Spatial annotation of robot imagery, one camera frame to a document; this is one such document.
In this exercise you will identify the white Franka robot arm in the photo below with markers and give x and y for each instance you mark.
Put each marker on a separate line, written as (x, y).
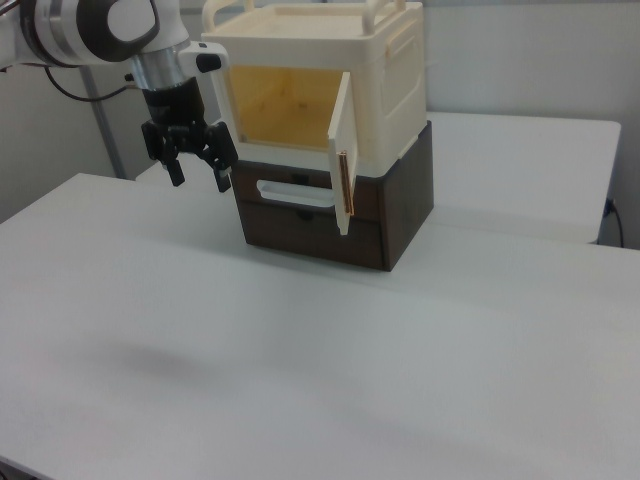
(75, 30)

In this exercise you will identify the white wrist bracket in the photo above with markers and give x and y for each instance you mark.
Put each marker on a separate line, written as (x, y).
(202, 52)

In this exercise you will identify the cream plastic cabinet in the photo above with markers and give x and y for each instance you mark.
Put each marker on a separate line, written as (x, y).
(395, 100)

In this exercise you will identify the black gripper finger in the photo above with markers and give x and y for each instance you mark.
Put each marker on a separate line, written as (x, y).
(172, 167)
(220, 155)

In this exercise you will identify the cream cabinet door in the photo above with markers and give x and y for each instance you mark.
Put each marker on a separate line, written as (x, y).
(345, 150)

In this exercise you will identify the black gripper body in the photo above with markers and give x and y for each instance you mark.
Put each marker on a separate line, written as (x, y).
(172, 105)

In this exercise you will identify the dark brown drawer box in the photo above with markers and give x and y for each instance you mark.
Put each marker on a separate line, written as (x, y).
(400, 200)

